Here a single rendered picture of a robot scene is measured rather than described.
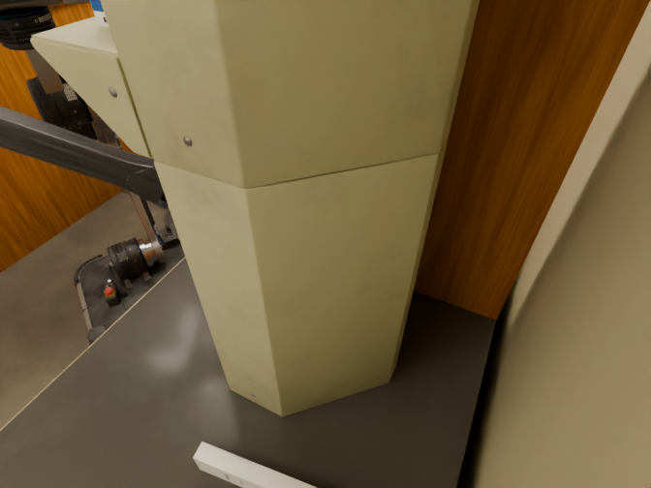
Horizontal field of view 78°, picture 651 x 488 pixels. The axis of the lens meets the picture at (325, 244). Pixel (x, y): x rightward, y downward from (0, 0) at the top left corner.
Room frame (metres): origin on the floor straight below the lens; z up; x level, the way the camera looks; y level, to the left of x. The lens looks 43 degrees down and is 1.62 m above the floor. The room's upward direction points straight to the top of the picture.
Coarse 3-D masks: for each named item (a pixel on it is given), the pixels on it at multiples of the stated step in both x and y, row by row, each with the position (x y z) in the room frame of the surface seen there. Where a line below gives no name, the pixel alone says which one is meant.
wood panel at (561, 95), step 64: (512, 0) 0.56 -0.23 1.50; (576, 0) 0.53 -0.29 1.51; (640, 0) 0.50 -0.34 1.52; (512, 64) 0.55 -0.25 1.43; (576, 64) 0.52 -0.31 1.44; (512, 128) 0.54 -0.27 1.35; (576, 128) 0.51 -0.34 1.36; (448, 192) 0.57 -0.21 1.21; (512, 192) 0.53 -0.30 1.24; (448, 256) 0.56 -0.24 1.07; (512, 256) 0.51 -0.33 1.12
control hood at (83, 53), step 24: (72, 24) 0.44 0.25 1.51; (96, 24) 0.44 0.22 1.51; (48, 48) 0.39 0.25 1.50; (72, 48) 0.37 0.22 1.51; (96, 48) 0.36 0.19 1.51; (72, 72) 0.38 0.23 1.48; (96, 72) 0.36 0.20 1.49; (120, 72) 0.35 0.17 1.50; (96, 96) 0.37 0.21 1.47; (120, 96) 0.35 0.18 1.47; (120, 120) 0.36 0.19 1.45; (144, 144) 0.35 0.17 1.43
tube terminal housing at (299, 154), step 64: (128, 0) 0.33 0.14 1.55; (192, 0) 0.31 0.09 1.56; (256, 0) 0.31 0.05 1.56; (320, 0) 0.32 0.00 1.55; (384, 0) 0.34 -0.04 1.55; (448, 0) 0.35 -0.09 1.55; (128, 64) 0.34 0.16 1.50; (192, 64) 0.31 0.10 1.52; (256, 64) 0.31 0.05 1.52; (320, 64) 0.32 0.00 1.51; (384, 64) 0.34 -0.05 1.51; (448, 64) 0.36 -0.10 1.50; (192, 128) 0.32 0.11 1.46; (256, 128) 0.30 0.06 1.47; (320, 128) 0.32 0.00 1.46; (384, 128) 0.34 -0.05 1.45; (448, 128) 0.38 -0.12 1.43; (192, 192) 0.33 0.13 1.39; (256, 192) 0.30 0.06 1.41; (320, 192) 0.32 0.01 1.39; (384, 192) 0.34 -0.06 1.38; (192, 256) 0.34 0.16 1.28; (256, 256) 0.30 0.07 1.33; (320, 256) 0.32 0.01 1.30; (384, 256) 0.35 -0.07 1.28; (256, 320) 0.31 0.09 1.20; (320, 320) 0.32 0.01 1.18; (384, 320) 0.35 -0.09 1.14; (256, 384) 0.32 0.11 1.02; (320, 384) 0.32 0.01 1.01
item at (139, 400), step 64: (128, 320) 0.50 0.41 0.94; (192, 320) 0.50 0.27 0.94; (448, 320) 0.50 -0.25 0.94; (64, 384) 0.36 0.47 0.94; (128, 384) 0.36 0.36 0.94; (192, 384) 0.36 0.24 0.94; (384, 384) 0.36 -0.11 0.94; (448, 384) 0.36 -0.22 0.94; (0, 448) 0.25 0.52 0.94; (64, 448) 0.25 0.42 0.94; (128, 448) 0.25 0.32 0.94; (192, 448) 0.25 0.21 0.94; (256, 448) 0.25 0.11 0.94; (320, 448) 0.25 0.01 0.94; (384, 448) 0.25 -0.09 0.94; (448, 448) 0.25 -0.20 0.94
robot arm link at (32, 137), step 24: (0, 120) 0.54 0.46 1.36; (24, 120) 0.56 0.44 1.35; (0, 144) 0.53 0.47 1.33; (24, 144) 0.53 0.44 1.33; (48, 144) 0.54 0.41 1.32; (72, 144) 0.54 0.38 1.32; (96, 144) 0.57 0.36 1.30; (72, 168) 0.53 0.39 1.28; (96, 168) 0.54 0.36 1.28; (120, 168) 0.54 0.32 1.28; (144, 168) 0.55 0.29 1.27; (144, 192) 0.54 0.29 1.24
